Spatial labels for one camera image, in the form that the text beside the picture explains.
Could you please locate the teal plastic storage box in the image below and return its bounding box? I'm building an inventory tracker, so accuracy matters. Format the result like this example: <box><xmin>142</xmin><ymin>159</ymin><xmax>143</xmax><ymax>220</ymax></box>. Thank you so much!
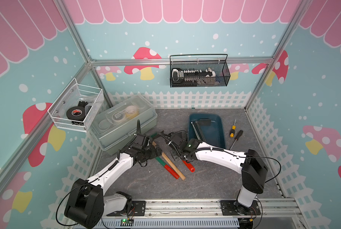
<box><xmin>188</xmin><ymin>113</ymin><xmax>226</xmax><ymax>148</ymax></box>

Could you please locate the hoe with blue grip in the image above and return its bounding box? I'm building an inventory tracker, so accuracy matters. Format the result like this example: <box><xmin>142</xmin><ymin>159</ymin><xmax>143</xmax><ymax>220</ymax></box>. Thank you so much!
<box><xmin>190</xmin><ymin>121</ymin><xmax>204</xmax><ymax>141</ymax></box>

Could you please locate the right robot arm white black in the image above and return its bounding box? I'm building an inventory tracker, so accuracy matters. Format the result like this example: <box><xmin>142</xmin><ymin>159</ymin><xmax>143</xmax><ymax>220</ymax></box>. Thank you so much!
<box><xmin>163</xmin><ymin>131</ymin><xmax>268</xmax><ymax>215</ymax></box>

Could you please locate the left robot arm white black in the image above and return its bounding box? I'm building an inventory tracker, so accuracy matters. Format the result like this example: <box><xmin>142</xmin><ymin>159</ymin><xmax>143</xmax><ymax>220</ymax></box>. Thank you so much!
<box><xmin>64</xmin><ymin>133</ymin><xmax>162</xmax><ymax>229</ymax></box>

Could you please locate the translucent lidded plastic container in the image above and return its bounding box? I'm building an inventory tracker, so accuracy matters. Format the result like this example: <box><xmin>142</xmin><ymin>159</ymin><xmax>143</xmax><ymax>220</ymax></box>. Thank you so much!
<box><xmin>89</xmin><ymin>95</ymin><xmax>158</xmax><ymax>153</ymax></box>

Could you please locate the yellow black screwdriver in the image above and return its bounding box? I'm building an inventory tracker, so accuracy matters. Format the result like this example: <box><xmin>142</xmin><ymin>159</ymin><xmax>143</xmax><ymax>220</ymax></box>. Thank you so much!
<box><xmin>229</xmin><ymin>119</ymin><xmax>236</xmax><ymax>138</ymax></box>

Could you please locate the black orange screwdriver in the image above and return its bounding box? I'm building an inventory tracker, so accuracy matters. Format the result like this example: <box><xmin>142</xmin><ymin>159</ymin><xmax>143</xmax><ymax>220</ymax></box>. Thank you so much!
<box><xmin>229</xmin><ymin>130</ymin><xmax>244</xmax><ymax>150</ymax></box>

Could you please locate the socket bit set holder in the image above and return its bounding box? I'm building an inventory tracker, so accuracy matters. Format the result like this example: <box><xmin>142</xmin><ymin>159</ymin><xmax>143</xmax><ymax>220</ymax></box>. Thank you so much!
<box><xmin>171</xmin><ymin>68</ymin><xmax>216</xmax><ymax>85</ymax></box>

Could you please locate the black tape roll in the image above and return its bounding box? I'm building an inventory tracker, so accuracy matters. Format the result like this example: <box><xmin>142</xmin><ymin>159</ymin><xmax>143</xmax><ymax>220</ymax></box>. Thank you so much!
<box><xmin>66</xmin><ymin>106</ymin><xmax>86</xmax><ymax>122</ymax></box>

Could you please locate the small green-lit circuit board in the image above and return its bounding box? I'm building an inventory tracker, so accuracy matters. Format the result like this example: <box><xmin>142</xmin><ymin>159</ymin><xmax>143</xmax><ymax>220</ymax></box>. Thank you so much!
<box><xmin>120</xmin><ymin>219</ymin><xmax>134</xmax><ymax>227</ymax></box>

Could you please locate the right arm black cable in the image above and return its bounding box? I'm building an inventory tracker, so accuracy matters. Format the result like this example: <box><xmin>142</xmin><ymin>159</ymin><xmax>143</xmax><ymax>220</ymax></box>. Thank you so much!
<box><xmin>204</xmin><ymin>147</ymin><xmax>282</xmax><ymax>184</ymax></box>

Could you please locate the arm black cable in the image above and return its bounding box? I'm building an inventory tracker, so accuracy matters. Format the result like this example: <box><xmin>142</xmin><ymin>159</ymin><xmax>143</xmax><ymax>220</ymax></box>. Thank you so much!
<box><xmin>55</xmin><ymin>184</ymin><xmax>88</xmax><ymax>227</ymax></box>
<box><xmin>204</xmin><ymin>147</ymin><xmax>282</xmax><ymax>184</ymax></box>

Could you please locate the green handle hoe red grip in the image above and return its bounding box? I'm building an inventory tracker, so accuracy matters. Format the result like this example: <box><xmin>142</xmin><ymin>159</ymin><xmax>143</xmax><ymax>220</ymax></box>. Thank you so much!
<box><xmin>155</xmin><ymin>148</ymin><xmax>180</xmax><ymax>179</ymax></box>

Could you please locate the wooden handle hoe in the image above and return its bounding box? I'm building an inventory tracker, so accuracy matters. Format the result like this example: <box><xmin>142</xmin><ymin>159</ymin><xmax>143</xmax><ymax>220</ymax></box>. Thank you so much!
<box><xmin>161</xmin><ymin>151</ymin><xmax>186</xmax><ymax>180</ymax></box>

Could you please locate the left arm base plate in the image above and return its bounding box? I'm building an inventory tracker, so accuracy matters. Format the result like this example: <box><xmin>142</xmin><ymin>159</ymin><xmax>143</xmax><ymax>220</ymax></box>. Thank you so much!
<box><xmin>106</xmin><ymin>201</ymin><xmax>146</xmax><ymax>218</ymax></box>

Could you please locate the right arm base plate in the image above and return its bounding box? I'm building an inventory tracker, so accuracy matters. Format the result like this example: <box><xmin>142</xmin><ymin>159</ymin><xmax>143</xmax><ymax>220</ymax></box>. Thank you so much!
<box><xmin>220</xmin><ymin>199</ymin><xmax>261</xmax><ymax>217</ymax></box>

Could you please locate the clear wall-mounted bin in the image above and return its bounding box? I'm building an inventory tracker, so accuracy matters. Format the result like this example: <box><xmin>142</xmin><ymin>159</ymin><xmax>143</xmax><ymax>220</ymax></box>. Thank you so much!
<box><xmin>48</xmin><ymin>79</ymin><xmax>104</xmax><ymax>133</ymax></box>

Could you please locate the black wire mesh basket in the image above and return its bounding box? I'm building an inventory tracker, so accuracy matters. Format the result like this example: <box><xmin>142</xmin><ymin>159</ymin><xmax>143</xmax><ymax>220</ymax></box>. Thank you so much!
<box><xmin>169</xmin><ymin>54</ymin><xmax>231</xmax><ymax>87</ymax></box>

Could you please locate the grey slotted cable duct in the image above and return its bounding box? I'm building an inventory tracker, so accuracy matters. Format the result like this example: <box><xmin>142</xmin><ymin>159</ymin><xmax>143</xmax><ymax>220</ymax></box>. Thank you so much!
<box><xmin>94</xmin><ymin>218</ymin><xmax>240</xmax><ymax>229</ymax></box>

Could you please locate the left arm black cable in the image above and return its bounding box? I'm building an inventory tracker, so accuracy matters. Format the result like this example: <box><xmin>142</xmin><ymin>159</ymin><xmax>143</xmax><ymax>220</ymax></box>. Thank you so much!
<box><xmin>55</xmin><ymin>184</ymin><xmax>88</xmax><ymax>227</ymax></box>

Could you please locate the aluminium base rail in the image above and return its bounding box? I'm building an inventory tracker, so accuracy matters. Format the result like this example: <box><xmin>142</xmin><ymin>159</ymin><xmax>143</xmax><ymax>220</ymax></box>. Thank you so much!
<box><xmin>64</xmin><ymin>198</ymin><xmax>303</xmax><ymax>219</ymax></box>

